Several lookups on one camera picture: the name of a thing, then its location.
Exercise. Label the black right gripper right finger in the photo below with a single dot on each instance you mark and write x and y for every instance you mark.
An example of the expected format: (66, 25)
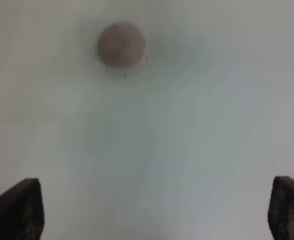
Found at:
(281, 208)

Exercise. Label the pink peach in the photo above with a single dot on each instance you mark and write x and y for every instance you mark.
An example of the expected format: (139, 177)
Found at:
(121, 45)

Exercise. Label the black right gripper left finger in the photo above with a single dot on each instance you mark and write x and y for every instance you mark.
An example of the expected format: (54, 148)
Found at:
(21, 211)

